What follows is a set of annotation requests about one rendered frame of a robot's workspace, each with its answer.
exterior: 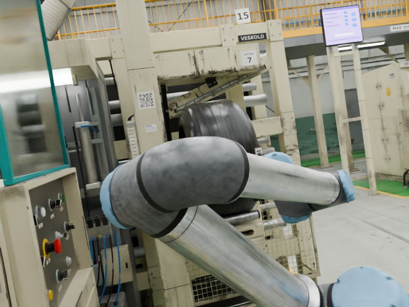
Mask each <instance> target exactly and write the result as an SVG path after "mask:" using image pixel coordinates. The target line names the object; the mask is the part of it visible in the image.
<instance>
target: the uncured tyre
mask: <svg viewBox="0 0 409 307"><path fill-rule="evenodd" d="M197 136H217V137H221V138H226V139H230V140H233V141H235V142H237V143H239V144H240V145H241V146H242V147H243V148H244V149H245V151H246V153H249V154H254V155H255V150H254V148H258V147H259V144H258V141H257V136H256V133H255V131H254V127H253V125H252V122H251V120H250V118H249V116H248V114H247V113H246V111H245V110H244V109H243V108H242V107H241V106H239V105H238V104H236V103H235V102H234V101H228V100H222V101H213V102H205V103H200V104H192V105H190V106H188V107H186V108H185V109H184V111H183V112H182V113H181V114H180V117H179V139H183V138H191V137H197ZM256 203H257V201H256V202H255V201H254V200H253V199H252V198H247V197H239V198H238V199H236V200H235V201H233V202H231V203H227V204H209V205H207V206H208V207H210V208H211V209H212V210H213V211H215V212H216V213H217V214H218V213H220V214H218V215H219V216H221V217H222V216H228V215H232V214H237V213H243V212H246V210H250V209H251V208H252V209H253V207H254V206H255V204H256ZM228 211H229V212H228ZM225 212H226V213H225Z"/></svg>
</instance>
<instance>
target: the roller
mask: <svg viewBox="0 0 409 307"><path fill-rule="evenodd" d="M222 218H224V220H226V221H227V222H228V223H230V224H231V225H232V224H238V223H242V222H247V221H253V220H256V219H260V212H259V210H253V211H247V212H243V213H237V214H232V215H228V216H222Z"/></svg>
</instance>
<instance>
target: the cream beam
mask: <svg viewBox="0 0 409 307"><path fill-rule="evenodd" d="M255 50H256V54H257V62H258V65H248V66H243V64H242V56H241V52H244V51H255ZM153 58H154V62H155V69H156V76H157V81H158V82H166V81H168V83H167V84H166V85H167V86H176V85H185V84H191V83H200V82H205V78H208V77H216V78H219V77H228V76H238V75H243V74H252V73H254V72H256V71H257V70H259V69H261V68H262V65H261V60H260V52H259V45H258V43H250V44H239V45H233V46H222V47H216V48H205V49H194V50H188V51H178V52H166V53H160V54H154V55H153Z"/></svg>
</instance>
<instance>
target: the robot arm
mask: <svg viewBox="0 0 409 307"><path fill-rule="evenodd" d="M239 197H247V198H252V199H253V200H254V201H255V202H256V201H260V200H264V199H268V200H273V201H274V203H275V205H276V208H277V209H278V213H279V214H280V215H281V217H282V220H283V221H284V222H286V223H288V224H294V223H298V222H301V221H304V220H306V219H308V218H309V217H310V216H311V215H312V213H313V212H316V211H319V210H323V209H325V208H330V207H332V206H337V205H341V204H344V203H349V202H351V201H353V200H355V189H354V185H353V183H352V180H351V178H350V176H349V174H348V173H347V172H346V171H345V170H340V171H339V170H337V171H336V172H333V173H328V172H321V171H316V170H313V169H309V168H304V167H301V166H297V165H294V164H293V161H292V159H291V158H290V157H289V156H288V155H287V154H285V153H282V152H271V153H268V154H266V155H264V154H261V155H254V154H251V153H246V151H245V149H244V148H243V147H242V146H241V145H240V144H239V143H237V142H235V141H233V140H230V139H226V138H221V137H217V136H197V137H191V138H183V139H176V140H173V141H168V142H166V143H162V144H159V145H157V146H155V147H153V148H151V149H149V150H148V151H146V152H145V153H143V154H141V155H140V156H138V157H136V158H134V159H132V160H131V161H129V162H128V163H125V164H122V165H120V166H118V167H117V168H116V169H115V170H114V171H113V172H111V173H110V174H109V175H108V176H107V177H106V178H105V180H104V181H103V183H102V187H101V190H100V201H101V204H102V210H103V213H104V215H105V216H106V218H107V219H108V220H109V221H110V222H111V223H112V224H113V225H114V226H116V227H118V228H122V229H133V228H135V227H138V228H139V229H141V230H142V231H144V232H145V233H147V234H148V235H150V236H151V237H153V238H155V239H159V240H160V241H161V242H163V243H165V244H166V245H168V246H169V247H170V248H172V249H174V250H175V251H176V252H178V253H179V254H181V255H183V256H184V257H185V258H187V259H188V260H190V261H192V262H193V263H194V264H196V265H197V266H199V267H201V268H202V269H203V270H205V271H207V272H208V273H209V274H211V275H212V276H214V277H216V278H217V279H218V280H220V281H221V282H223V283H225V284H226V285H227V286H229V287H230V288H232V289H233V290H235V291H236V292H238V293H239V294H241V295H242V296H244V297H245V298H247V299H248V300H250V301H251V302H253V303H254V304H256V305H257V306H259V307H409V295H408V294H407V293H406V291H405V289H404V288H403V287H402V286H401V285H400V284H399V283H398V282H397V281H396V280H395V279H394V278H392V277H391V276H390V275H388V274H387V273H386V272H384V271H382V270H380V269H378V268H375V267H371V266H362V267H360V266H357V267H353V268H351V269H348V270H347V271H345V272H343V273H342V274H341V275H340V276H339V277H338V278H337V282H336V283H328V284H316V283H315V282H314V281H313V280H312V279H310V278H309V277H307V276H306V275H303V274H300V273H294V274H292V273H291V272H289V271H288V270H287V269H286V268H285V267H283V266H282V265H281V264H279V263H278V262H277V261H276V260H275V259H273V258H272V257H271V256H270V255H268V254H267V253H266V252H264V251H263V250H262V249H261V248H260V247H258V246H257V245H256V244H255V243H253V242H252V241H251V240H249V239H248V238H247V237H246V236H245V235H243V234H242V233H241V232H240V231H238V230H237V229H236V228H234V227H233V226H232V225H231V224H230V223H228V222H227V221H226V220H224V218H222V217H221V216H219V215H218V214H217V213H216V212H215V211H213V210H212V209H211V208H210V207H208V206H207V205H209V204H227V203H231V202H233V201H235V200H236V199H238V198H239Z"/></svg>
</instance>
